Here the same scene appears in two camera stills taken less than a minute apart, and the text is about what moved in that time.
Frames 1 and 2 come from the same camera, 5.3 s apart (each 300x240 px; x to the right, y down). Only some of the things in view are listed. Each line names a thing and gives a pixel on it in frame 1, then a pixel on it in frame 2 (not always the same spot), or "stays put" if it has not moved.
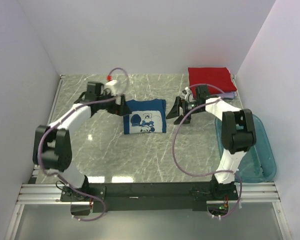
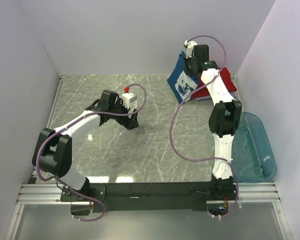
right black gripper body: (187, 107) to (189, 65)
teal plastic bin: (258, 164) stays put
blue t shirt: (147, 116) to (181, 84)
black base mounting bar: (149, 196) stays put
